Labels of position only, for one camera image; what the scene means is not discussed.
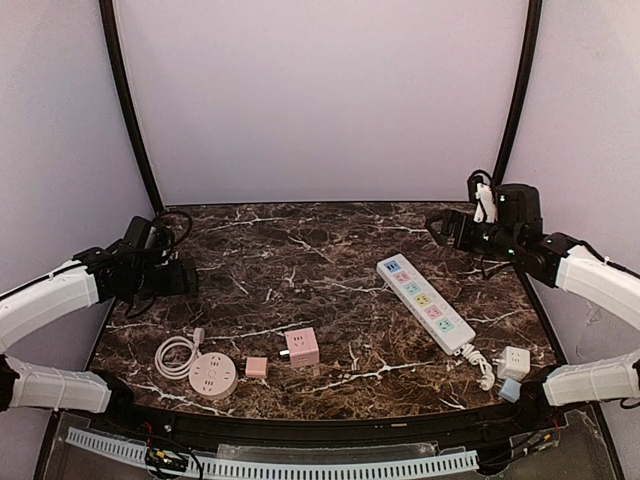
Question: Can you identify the pink flat plug adapter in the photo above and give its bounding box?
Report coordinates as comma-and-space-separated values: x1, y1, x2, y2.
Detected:
244, 357, 269, 379

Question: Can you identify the small green circuit board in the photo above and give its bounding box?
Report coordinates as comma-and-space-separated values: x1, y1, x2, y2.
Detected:
144, 447, 188, 470

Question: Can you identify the pink cube socket adapter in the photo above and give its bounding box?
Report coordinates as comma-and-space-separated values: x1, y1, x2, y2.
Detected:
279, 327, 320, 369

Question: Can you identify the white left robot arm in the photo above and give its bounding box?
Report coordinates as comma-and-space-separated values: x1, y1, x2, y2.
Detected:
1, 216, 199, 415

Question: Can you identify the black frame post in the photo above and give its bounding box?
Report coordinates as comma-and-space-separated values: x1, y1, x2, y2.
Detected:
98, 0, 164, 214
492, 0, 543, 184

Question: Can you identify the white multicolour power strip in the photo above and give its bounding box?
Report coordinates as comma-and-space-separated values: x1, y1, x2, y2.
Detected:
375, 256, 496, 391

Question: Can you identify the white cube socket adapter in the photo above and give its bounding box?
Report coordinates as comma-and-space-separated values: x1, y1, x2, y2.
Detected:
495, 346, 531, 382

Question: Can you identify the light blue cube adapter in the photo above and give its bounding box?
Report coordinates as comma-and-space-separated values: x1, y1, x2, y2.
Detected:
498, 378, 522, 403

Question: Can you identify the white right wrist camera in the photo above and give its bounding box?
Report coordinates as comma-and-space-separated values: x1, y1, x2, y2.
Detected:
474, 183, 497, 224

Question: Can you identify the grey slotted cable duct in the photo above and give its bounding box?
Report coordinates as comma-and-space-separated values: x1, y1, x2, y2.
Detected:
65, 427, 479, 479

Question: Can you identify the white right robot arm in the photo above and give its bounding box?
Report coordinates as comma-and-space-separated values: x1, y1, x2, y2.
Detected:
426, 180, 639, 410

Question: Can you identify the pink round power socket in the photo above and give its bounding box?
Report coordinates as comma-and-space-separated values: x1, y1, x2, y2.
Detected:
154, 327, 238, 400

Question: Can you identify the black right frame post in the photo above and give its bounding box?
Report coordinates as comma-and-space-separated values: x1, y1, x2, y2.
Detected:
492, 0, 543, 184

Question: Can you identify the black left frame post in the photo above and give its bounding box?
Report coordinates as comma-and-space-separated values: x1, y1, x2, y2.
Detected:
98, 0, 164, 214

